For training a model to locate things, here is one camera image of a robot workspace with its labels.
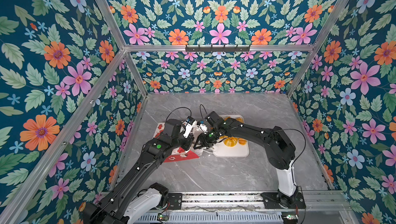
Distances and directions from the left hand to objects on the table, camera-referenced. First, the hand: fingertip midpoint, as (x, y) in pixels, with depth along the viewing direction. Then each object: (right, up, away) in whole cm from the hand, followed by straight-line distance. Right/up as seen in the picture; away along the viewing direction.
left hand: (195, 132), depth 75 cm
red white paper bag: (-8, -11, -1) cm, 13 cm away
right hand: (0, -8, +7) cm, 11 cm away
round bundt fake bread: (+20, -8, +16) cm, 27 cm away
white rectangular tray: (+14, -13, +16) cm, 25 cm away
